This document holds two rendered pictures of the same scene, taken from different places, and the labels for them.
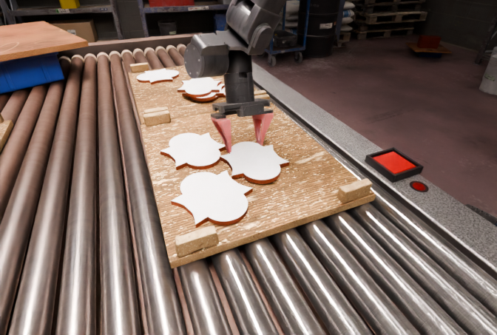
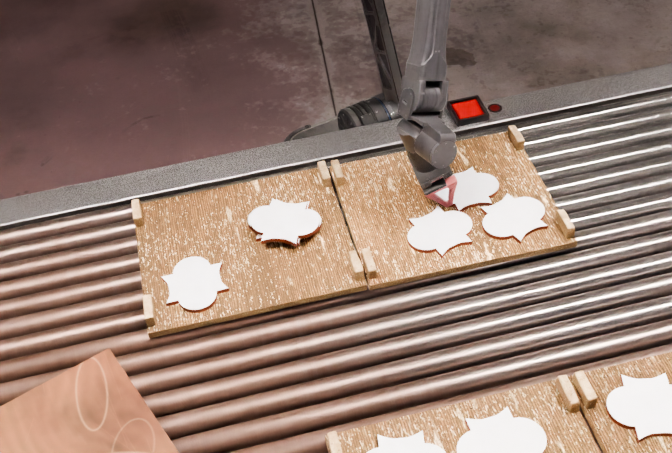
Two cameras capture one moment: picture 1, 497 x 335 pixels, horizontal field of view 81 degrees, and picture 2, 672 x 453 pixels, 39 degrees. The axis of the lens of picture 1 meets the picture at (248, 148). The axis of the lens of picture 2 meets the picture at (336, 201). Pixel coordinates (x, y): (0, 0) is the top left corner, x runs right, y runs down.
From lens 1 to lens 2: 1.77 m
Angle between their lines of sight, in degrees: 59
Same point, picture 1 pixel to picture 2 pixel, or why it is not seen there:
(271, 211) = (530, 188)
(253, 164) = (475, 188)
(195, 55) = (448, 147)
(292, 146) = not seen: hidden behind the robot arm
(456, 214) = (526, 101)
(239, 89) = not seen: hidden behind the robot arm
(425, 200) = (510, 110)
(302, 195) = (512, 168)
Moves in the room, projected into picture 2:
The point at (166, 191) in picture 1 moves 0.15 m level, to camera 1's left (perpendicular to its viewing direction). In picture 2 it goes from (503, 249) to (499, 309)
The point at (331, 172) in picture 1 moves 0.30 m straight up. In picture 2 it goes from (484, 146) to (491, 27)
